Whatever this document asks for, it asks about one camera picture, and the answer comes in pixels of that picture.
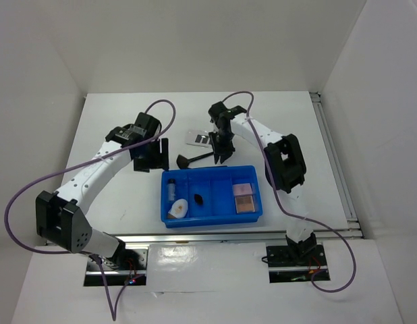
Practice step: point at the small gold kabuki brush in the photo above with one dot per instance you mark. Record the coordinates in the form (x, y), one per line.
(198, 199)

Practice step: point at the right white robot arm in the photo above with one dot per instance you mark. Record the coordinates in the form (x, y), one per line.
(284, 168)

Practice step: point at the brown eyeshadow palette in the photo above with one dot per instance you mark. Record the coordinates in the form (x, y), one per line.
(245, 204)

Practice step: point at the right side aluminium rail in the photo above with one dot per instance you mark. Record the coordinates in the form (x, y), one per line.
(354, 229)

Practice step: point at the aluminium rail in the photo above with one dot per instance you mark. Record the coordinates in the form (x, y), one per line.
(354, 229)
(201, 237)

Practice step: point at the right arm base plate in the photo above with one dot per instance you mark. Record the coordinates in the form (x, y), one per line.
(283, 268)

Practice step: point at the pink square compact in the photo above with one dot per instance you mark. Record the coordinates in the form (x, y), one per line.
(242, 189)

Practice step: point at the clear eyeshadow swatch card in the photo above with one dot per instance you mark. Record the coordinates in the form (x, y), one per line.
(198, 138)

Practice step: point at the thin black makeup brush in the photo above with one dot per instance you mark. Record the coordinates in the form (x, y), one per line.
(207, 167)

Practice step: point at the clear bottle black cap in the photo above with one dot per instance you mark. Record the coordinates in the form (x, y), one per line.
(171, 190)

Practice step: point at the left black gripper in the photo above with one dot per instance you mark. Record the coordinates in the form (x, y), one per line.
(160, 160)

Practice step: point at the white oval compact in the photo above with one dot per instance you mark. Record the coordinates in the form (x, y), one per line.
(178, 209)

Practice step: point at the blue plastic divided tray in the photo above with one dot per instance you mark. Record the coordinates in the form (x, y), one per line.
(215, 186)

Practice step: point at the front aluminium rail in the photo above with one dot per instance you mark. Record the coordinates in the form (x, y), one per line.
(201, 237)

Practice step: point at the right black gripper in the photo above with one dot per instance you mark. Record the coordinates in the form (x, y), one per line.
(225, 152)

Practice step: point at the large black powder brush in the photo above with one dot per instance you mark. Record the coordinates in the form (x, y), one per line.
(183, 162)

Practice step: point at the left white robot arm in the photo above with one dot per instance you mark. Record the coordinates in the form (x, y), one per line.
(61, 215)

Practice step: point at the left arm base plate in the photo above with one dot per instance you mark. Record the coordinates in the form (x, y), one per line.
(115, 275)

